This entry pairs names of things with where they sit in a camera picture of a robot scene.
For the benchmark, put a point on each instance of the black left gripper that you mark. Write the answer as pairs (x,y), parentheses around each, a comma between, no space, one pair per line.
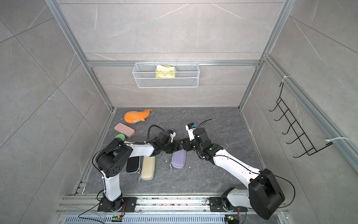
(175,149)

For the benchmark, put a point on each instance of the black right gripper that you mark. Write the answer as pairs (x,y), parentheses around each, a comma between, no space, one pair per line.
(186,144)

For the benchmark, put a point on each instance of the purple zippered umbrella sleeve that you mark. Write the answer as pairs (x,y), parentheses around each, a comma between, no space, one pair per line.
(178,159)

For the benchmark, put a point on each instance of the white zippered umbrella sleeve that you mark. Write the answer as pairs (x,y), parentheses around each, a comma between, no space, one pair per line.
(148,169)

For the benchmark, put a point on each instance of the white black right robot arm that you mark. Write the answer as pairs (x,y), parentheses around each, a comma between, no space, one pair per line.
(263,194)

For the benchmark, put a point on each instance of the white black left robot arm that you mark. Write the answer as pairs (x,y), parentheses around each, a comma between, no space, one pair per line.
(112,159)

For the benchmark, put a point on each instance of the pink hard case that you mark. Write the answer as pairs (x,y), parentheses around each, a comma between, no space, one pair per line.
(124,129)

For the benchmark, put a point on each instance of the orange plush whale toy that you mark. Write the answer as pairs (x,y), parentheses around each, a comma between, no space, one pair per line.
(133,117)

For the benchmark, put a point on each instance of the green lidded air freshener can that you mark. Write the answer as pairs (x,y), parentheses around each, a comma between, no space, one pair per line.
(121,136)

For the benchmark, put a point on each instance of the yellow packet in basket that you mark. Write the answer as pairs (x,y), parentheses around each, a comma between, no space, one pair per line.
(165,71)

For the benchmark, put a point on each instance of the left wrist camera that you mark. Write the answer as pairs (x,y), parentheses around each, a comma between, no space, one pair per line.
(172,135)

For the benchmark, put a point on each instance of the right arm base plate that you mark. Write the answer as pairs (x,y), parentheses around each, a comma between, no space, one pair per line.
(217,204)

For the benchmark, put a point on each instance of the white wire wall basket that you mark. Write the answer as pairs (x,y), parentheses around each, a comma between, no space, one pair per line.
(187,75)

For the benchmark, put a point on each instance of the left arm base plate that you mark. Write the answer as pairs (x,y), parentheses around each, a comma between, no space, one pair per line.
(122,203)

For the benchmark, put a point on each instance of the black wire hook rack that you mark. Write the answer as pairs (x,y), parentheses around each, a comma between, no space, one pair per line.
(295,127)

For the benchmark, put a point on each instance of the aluminium mounting rail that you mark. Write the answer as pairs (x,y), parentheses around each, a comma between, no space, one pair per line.
(158,209)

